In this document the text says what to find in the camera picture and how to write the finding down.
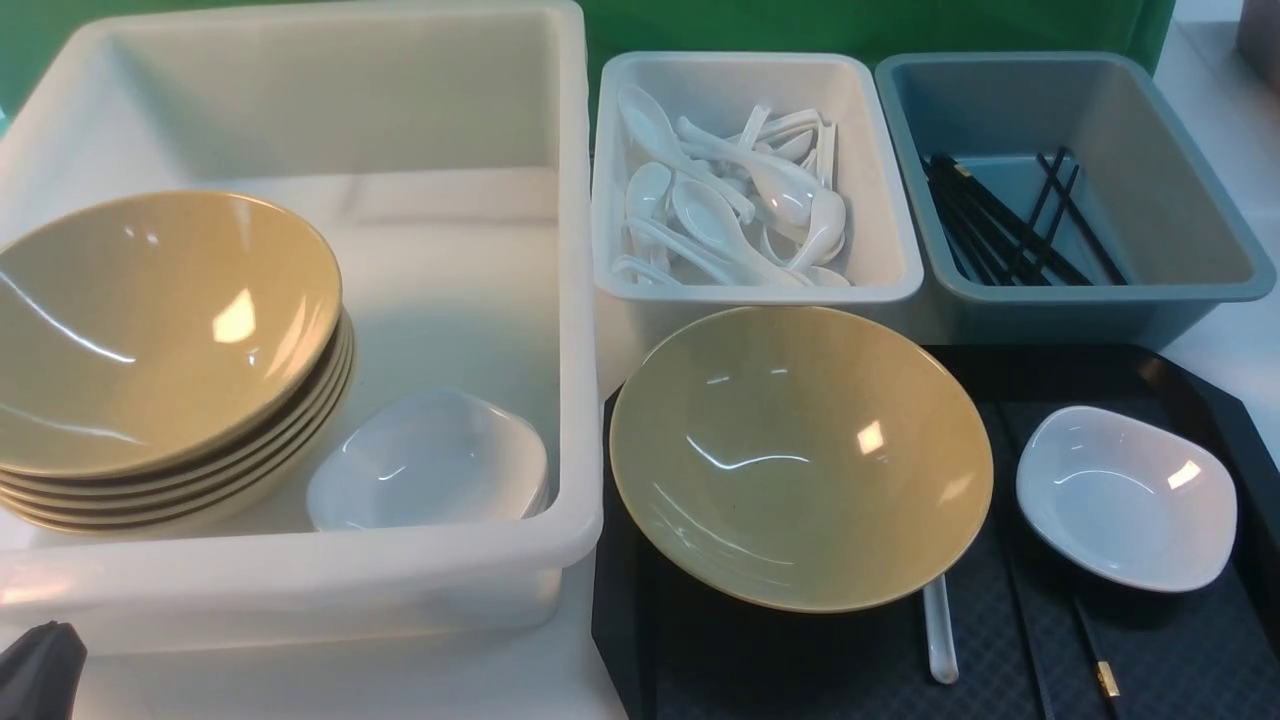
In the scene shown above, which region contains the top stacked tan bowl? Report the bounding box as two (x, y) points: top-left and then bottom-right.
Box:
(1, 190), (343, 479)

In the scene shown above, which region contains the grey-blue chopstick bin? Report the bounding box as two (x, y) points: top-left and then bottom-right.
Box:
(876, 51), (1276, 347)

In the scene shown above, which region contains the black chopstick gold band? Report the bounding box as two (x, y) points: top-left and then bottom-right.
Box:
(1070, 591), (1125, 719)

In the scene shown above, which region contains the green backdrop cloth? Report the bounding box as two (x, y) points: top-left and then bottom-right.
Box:
(1, 1), (1175, 117)

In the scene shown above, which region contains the crossed black chopstick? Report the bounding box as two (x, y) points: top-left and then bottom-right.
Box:
(1036, 152), (1129, 286)

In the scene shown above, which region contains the white spoon upper left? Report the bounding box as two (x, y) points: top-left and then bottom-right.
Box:
(617, 85), (756, 225)

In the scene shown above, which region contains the white small dish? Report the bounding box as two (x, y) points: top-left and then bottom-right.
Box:
(306, 387), (550, 532)
(1015, 405), (1239, 594)

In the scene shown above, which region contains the white small dish in tub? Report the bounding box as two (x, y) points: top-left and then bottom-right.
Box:
(306, 387), (550, 532)

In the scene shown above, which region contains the black textured serving tray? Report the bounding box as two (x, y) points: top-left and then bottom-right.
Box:
(591, 345), (1279, 719)

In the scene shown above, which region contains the stacked tan bowl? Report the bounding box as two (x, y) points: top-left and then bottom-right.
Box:
(1, 190), (343, 479)
(3, 314), (355, 498)
(3, 350), (357, 536)
(3, 342), (355, 514)

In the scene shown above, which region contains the white spoon lower centre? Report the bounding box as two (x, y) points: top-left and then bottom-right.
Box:
(672, 177), (813, 287)

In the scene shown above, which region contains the tan noodle bowl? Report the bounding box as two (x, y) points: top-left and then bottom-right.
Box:
(608, 307), (995, 614)

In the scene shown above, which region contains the white ceramic soup spoon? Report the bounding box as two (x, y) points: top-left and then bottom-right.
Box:
(922, 574), (959, 685)

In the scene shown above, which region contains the white spoon bin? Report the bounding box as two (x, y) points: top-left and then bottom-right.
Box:
(591, 51), (924, 369)

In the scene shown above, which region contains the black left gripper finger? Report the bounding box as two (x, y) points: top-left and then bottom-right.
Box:
(1, 621), (87, 719)

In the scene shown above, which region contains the white spoon right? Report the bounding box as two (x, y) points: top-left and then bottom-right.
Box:
(786, 188), (847, 272)

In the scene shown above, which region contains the black chopsticks bundle in bin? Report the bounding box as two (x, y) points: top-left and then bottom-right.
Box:
(919, 147), (1094, 287)

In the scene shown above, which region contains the large white plastic tub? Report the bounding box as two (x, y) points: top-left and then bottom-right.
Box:
(3, 1), (602, 656)

